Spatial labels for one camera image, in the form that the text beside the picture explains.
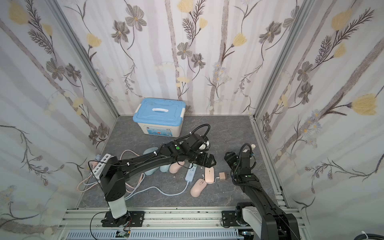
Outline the peach charger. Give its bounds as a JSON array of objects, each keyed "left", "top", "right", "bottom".
[{"left": 219, "top": 172, "right": 228, "bottom": 181}]

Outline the light blue power strip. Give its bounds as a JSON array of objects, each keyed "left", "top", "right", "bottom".
[{"left": 185, "top": 164, "right": 198, "bottom": 183}]

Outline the peach mouse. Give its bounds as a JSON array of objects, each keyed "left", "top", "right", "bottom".
[{"left": 204, "top": 167, "right": 216, "bottom": 184}]

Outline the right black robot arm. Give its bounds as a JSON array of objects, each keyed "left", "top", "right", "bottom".
[{"left": 224, "top": 151, "right": 300, "bottom": 240}]

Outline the pink mouse left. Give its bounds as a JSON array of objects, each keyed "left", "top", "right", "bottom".
[{"left": 169, "top": 161, "right": 185, "bottom": 174}]

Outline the pink mouse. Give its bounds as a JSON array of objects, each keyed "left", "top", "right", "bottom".
[
  {"left": 169, "top": 161, "right": 185, "bottom": 174},
  {"left": 190, "top": 179, "right": 207, "bottom": 198}
]

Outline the blue mouse right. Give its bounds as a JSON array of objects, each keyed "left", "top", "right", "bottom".
[{"left": 160, "top": 165, "right": 171, "bottom": 173}]

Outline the pink mouse front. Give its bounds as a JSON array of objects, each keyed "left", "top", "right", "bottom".
[{"left": 190, "top": 179, "right": 207, "bottom": 198}]

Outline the blue mouse near strip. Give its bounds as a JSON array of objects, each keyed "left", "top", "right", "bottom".
[{"left": 143, "top": 147, "right": 159, "bottom": 155}]

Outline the blue mouse left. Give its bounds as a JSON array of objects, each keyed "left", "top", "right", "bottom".
[{"left": 145, "top": 168, "right": 159, "bottom": 176}]

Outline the blue lid storage box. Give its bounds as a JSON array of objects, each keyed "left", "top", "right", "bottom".
[{"left": 133, "top": 98, "right": 186, "bottom": 138}]

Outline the white multi socket power strip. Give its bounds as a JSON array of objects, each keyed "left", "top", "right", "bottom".
[{"left": 91, "top": 154, "right": 113, "bottom": 180}]

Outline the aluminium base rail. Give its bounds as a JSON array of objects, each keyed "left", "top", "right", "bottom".
[{"left": 54, "top": 207, "right": 310, "bottom": 240}]

